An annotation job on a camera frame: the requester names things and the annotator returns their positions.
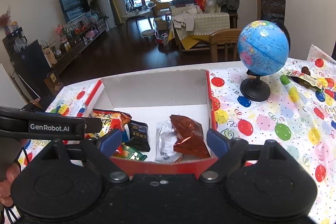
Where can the brown foil snack bag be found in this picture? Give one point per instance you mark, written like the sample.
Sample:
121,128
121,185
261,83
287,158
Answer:
190,138

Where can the tv cabinet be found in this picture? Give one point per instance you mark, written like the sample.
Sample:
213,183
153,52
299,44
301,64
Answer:
78,44

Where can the television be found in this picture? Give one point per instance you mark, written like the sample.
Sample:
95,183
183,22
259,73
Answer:
72,9

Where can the black snack packet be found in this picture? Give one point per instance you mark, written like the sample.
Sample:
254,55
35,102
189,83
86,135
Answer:
138,136

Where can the blue desk globe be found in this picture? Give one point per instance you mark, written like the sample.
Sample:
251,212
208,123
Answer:
263,48

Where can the red cardboard box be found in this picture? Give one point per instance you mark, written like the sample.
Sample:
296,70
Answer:
152,97

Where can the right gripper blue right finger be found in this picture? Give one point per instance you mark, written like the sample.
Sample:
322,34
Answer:
218,143

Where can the person's left hand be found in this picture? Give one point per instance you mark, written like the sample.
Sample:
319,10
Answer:
5,186

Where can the wooden chair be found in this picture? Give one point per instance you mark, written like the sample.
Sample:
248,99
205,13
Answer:
226,38

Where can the green snack packet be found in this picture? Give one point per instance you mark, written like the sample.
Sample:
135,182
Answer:
129,153

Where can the small round stool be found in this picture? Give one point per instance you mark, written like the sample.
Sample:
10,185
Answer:
148,34

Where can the sofa with cream cover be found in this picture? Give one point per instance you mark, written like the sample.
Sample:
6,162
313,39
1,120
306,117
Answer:
204,26

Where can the red chip bag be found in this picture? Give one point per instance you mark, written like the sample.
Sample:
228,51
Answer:
110,120

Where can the coffee table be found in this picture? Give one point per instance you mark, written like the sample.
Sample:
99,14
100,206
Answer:
134,15

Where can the balloon print tablecloth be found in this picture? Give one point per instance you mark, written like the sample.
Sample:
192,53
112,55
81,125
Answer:
280,167

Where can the opened snack wrapper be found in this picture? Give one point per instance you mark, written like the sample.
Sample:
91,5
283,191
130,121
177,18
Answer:
305,79

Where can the silver white snack packet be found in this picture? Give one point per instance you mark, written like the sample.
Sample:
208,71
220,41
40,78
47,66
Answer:
165,140

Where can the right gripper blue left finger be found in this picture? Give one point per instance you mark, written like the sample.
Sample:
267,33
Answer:
109,143

